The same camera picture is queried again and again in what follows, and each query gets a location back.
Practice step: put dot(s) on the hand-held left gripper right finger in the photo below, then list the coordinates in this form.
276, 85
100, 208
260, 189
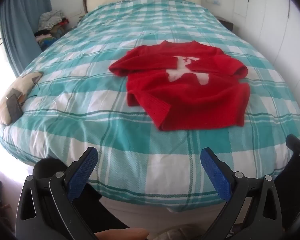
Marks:
216, 172

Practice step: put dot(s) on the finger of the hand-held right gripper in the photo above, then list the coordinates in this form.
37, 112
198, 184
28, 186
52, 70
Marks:
298, 145

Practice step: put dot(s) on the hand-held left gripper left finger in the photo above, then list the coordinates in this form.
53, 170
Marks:
83, 172

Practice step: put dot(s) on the red sweater with white figure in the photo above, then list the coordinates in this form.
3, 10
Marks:
190, 100

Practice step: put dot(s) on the pile of clothes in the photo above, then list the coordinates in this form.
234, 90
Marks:
50, 22

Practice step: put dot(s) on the person's left hand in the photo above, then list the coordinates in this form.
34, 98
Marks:
122, 234

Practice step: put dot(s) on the person's dark trousers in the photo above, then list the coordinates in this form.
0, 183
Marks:
102, 212

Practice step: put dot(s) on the bed with teal checked cover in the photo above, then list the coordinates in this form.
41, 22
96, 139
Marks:
90, 105

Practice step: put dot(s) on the black remote control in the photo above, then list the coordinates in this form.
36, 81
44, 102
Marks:
14, 107

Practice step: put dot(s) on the beige patterned pillow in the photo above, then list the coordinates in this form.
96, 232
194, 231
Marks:
5, 110

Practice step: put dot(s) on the white wardrobe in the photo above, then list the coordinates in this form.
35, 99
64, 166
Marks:
277, 30

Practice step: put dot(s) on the silver phone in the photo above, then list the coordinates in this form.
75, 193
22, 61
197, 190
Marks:
15, 92

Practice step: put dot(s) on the dark nightstand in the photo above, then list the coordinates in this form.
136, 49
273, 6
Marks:
227, 25

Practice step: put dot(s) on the blue curtain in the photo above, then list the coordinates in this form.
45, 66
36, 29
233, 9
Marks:
17, 30

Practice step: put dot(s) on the white wall socket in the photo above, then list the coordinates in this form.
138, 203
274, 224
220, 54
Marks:
215, 0

